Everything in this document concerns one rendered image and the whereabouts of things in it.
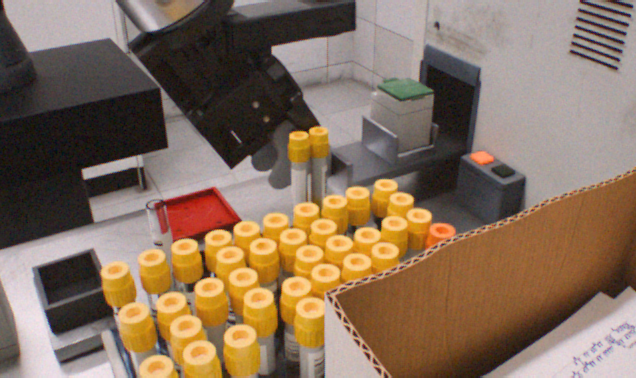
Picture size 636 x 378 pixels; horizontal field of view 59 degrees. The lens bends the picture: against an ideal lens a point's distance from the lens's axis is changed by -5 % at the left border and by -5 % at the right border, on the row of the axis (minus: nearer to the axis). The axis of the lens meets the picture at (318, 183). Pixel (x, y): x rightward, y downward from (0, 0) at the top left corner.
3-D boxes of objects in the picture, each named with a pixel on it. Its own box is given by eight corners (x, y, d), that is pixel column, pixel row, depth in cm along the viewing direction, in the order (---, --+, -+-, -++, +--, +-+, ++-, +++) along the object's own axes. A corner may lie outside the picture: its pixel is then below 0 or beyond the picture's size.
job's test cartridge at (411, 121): (400, 135, 61) (404, 78, 57) (429, 154, 57) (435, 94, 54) (368, 144, 59) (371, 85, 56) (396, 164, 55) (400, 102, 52)
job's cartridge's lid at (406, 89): (404, 79, 57) (404, 74, 57) (434, 96, 54) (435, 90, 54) (371, 86, 56) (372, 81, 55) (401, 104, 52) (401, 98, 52)
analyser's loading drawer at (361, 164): (466, 128, 67) (472, 86, 64) (507, 151, 62) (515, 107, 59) (311, 171, 58) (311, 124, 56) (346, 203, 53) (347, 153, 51)
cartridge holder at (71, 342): (100, 269, 48) (91, 235, 46) (131, 337, 42) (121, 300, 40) (36, 290, 46) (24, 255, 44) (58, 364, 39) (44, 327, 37)
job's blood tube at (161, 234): (184, 307, 44) (163, 197, 39) (189, 318, 43) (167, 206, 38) (167, 313, 43) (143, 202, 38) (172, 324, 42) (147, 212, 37)
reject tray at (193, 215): (216, 192, 59) (215, 185, 58) (242, 226, 54) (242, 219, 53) (150, 210, 56) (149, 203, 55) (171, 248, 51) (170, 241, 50)
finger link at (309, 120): (297, 145, 52) (247, 74, 46) (312, 132, 52) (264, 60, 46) (323, 168, 48) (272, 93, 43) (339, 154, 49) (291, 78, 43)
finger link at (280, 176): (287, 208, 54) (235, 143, 48) (335, 167, 55) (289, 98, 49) (303, 225, 52) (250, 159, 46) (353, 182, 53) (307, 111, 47)
